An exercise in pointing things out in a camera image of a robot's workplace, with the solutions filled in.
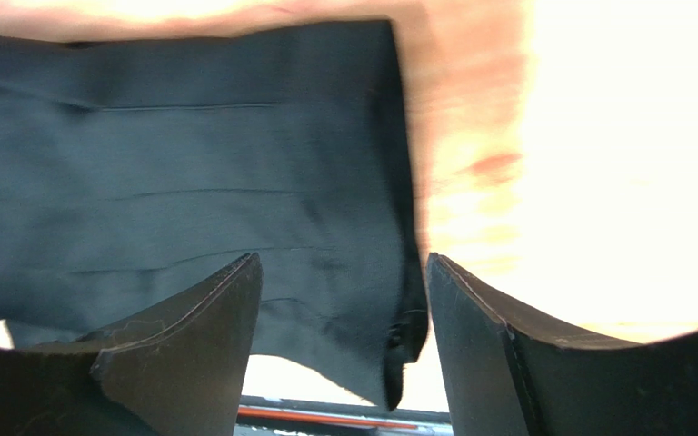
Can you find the black garment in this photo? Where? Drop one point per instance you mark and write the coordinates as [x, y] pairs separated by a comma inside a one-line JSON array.
[[131, 170]]

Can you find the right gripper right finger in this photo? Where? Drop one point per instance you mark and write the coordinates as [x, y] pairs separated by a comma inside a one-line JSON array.
[[511, 369]]

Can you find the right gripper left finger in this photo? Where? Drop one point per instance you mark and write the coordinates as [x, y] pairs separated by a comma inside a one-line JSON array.
[[176, 368]]

